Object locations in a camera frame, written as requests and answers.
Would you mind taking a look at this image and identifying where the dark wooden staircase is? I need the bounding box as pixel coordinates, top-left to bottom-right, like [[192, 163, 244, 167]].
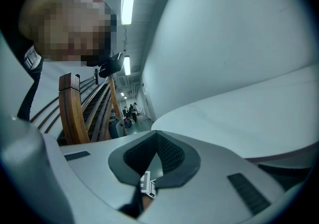
[[81, 82, 113, 143]]

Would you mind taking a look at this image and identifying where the brown wooden handrail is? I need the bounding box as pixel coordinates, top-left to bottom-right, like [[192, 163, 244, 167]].
[[58, 72, 126, 145]]

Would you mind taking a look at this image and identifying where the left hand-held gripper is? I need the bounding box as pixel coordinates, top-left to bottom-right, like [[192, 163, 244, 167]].
[[140, 171, 159, 199]]

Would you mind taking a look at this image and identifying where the black head-worn camera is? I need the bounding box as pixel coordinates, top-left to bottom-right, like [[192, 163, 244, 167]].
[[98, 52, 125, 79]]

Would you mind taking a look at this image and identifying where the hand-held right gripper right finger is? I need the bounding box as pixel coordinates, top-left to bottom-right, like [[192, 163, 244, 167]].
[[136, 130, 287, 224]]

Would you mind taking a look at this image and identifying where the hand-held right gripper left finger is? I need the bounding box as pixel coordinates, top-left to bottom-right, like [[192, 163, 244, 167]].
[[42, 129, 160, 224]]

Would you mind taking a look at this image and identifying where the person's head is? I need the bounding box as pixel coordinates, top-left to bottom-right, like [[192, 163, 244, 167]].
[[18, 0, 118, 68]]

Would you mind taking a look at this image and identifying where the grey strap buckle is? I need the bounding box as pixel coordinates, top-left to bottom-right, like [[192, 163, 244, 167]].
[[22, 45, 43, 70]]

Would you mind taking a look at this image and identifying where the short ceiling light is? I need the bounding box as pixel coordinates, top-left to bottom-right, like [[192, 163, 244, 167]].
[[123, 55, 131, 76]]

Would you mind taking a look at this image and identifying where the black shoulder strap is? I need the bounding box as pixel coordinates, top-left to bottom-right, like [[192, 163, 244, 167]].
[[16, 59, 45, 122]]

